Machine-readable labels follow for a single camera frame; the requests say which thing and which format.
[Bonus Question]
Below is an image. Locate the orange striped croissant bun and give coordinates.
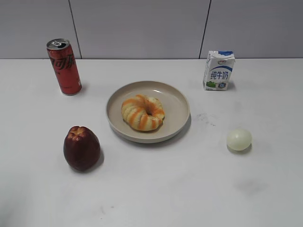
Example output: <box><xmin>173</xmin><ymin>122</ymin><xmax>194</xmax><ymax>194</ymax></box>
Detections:
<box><xmin>121</xmin><ymin>94</ymin><xmax>165</xmax><ymax>131</ymax></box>

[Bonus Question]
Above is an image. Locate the red cola can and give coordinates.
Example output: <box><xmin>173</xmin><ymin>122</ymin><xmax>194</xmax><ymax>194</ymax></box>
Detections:
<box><xmin>46</xmin><ymin>38</ymin><xmax>82</xmax><ymax>95</ymax></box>

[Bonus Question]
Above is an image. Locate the pale yellow ball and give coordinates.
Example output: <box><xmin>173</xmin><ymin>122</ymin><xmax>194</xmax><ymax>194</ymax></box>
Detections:
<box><xmin>226</xmin><ymin>128</ymin><xmax>252</xmax><ymax>151</ymax></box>

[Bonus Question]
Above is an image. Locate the beige round plate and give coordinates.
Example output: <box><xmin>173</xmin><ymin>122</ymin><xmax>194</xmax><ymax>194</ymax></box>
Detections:
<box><xmin>106</xmin><ymin>81</ymin><xmax>190</xmax><ymax>144</ymax></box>

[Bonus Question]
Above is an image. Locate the red apple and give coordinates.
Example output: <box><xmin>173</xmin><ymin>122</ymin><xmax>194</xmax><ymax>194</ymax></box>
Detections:
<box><xmin>63</xmin><ymin>126</ymin><xmax>104</xmax><ymax>172</ymax></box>

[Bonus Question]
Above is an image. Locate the white milk carton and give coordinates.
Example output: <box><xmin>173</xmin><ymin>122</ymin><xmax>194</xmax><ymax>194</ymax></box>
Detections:
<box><xmin>203</xmin><ymin>51</ymin><xmax>235</xmax><ymax>91</ymax></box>

